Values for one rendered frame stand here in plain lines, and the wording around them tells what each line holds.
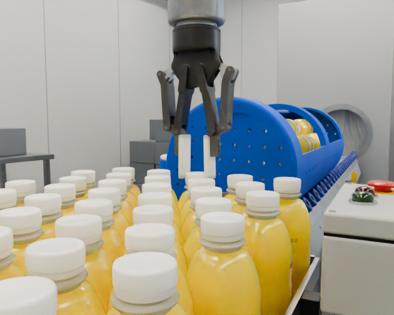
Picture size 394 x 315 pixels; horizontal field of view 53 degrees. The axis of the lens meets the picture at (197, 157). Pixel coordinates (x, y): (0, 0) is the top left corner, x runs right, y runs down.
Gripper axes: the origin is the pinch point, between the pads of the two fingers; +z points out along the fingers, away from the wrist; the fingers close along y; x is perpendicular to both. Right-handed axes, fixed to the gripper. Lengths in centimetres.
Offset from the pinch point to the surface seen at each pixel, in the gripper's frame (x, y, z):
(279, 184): 1.6, -13.8, 3.2
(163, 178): 7.1, 2.0, 2.6
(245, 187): 8.1, -10.9, 2.9
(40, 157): -178, 227, 23
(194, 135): -17.4, 9.0, -2.7
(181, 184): -17.4, 12.2, 7.6
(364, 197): 12.8, -25.5, 2.1
